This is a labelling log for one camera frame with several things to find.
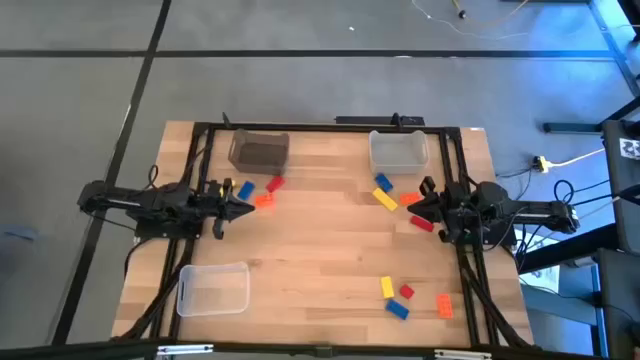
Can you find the black diagonal beam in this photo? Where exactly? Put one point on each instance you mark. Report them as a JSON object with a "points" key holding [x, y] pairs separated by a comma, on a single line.
{"points": [[565, 248]]}

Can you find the white plastic bin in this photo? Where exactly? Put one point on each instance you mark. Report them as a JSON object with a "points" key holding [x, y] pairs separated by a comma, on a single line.
{"points": [[398, 155]]}

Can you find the small red block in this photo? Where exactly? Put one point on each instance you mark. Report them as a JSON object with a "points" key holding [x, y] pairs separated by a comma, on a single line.
{"points": [[406, 291]]}

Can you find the black bar on table edge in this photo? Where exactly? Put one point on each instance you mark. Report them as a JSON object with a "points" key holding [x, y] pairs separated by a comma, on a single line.
{"points": [[370, 120]]}

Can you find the black table frame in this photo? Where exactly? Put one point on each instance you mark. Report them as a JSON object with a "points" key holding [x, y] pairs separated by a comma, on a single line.
{"points": [[310, 127]]}

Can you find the yellow power plug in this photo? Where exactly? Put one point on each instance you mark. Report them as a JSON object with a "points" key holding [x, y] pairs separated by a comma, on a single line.
{"points": [[541, 164]]}

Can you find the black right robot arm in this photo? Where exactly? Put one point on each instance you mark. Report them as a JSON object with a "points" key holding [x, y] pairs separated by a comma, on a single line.
{"points": [[530, 210]]}

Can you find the clear grey plastic bin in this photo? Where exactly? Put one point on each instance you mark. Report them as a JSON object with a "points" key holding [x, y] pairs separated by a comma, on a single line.
{"points": [[260, 155]]}

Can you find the black floor stand leg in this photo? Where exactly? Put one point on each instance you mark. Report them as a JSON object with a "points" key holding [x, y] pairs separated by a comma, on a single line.
{"points": [[570, 127]]}

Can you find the black overhead crossbeam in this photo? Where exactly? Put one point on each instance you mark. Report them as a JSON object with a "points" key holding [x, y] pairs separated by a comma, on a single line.
{"points": [[60, 353]]}

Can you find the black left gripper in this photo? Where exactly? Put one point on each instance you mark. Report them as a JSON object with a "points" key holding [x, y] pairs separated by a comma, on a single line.
{"points": [[215, 207]]}

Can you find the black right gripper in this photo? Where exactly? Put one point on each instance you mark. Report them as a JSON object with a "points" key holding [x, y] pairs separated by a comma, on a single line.
{"points": [[450, 210]]}

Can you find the long yellow block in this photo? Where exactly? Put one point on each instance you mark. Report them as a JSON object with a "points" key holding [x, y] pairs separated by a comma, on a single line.
{"points": [[385, 199]]}

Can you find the silver metal bracket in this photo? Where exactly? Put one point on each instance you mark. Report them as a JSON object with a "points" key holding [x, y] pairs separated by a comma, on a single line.
{"points": [[185, 349], [462, 355]]}

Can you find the yellow arch block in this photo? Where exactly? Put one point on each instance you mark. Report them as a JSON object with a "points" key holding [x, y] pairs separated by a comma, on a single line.
{"points": [[229, 183]]}

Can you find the blue block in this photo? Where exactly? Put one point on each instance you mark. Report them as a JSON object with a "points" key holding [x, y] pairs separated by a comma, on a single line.
{"points": [[246, 190], [384, 182], [397, 309]]}

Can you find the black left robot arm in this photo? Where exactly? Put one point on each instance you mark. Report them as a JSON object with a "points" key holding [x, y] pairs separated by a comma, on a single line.
{"points": [[150, 202]]}

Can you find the black and white tag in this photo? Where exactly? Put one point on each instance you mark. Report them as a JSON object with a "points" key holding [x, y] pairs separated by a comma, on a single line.
{"points": [[631, 149]]}

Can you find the orange block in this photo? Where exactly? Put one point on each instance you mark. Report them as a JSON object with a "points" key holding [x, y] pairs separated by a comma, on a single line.
{"points": [[265, 200], [410, 198], [444, 306]]}

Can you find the short yellow block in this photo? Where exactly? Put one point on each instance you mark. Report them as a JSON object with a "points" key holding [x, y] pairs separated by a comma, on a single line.
{"points": [[387, 287]]}

